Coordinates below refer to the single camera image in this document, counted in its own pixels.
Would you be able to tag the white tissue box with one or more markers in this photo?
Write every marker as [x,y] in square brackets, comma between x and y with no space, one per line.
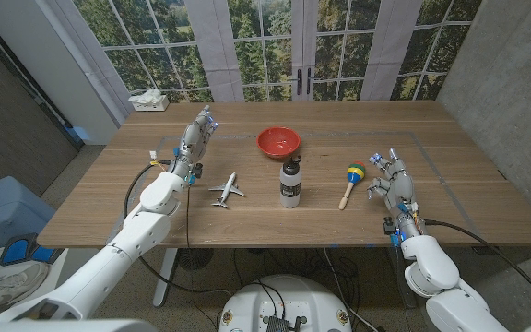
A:
[150,103]

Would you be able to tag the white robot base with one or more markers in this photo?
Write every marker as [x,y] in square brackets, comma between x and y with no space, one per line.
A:
[284,299]

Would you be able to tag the grey table leg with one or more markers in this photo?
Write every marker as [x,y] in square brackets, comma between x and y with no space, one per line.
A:
[401,281]

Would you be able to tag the white table leg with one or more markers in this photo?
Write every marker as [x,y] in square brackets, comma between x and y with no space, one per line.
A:
[164,276]

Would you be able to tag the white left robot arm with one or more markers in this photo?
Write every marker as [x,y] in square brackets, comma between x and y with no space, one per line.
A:
[145,226]

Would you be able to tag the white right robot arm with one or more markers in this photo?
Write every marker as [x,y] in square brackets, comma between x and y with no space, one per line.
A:
[431,267]

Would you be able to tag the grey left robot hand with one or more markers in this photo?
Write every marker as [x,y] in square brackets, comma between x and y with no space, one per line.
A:
[192,143]

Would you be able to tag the black floor fan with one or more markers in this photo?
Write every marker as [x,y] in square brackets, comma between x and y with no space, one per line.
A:
[195,258]

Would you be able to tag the white oil cruet bottle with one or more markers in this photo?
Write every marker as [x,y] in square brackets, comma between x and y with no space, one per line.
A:
[290,186]

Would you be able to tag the printed window backdrop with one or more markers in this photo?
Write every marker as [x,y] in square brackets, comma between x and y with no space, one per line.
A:
[265,50]

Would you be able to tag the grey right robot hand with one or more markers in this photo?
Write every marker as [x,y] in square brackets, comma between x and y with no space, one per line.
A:
[401,189]

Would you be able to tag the colourful wooden maraca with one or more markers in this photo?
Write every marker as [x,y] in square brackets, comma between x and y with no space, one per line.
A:
[355,173]

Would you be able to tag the grey sneaker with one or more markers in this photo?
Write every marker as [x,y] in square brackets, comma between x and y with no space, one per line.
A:
[12,286]

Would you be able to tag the white toy airplane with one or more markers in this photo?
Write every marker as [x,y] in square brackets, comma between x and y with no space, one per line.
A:
[226,189]

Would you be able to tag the blue black foot pedal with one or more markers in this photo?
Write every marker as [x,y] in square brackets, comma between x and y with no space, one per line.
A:
[16,250]

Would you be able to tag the red bowl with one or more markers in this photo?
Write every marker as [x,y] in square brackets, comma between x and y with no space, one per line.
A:
[278,142]

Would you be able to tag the blue upholstered seat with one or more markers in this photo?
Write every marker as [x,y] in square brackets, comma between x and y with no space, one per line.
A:
[3,207]

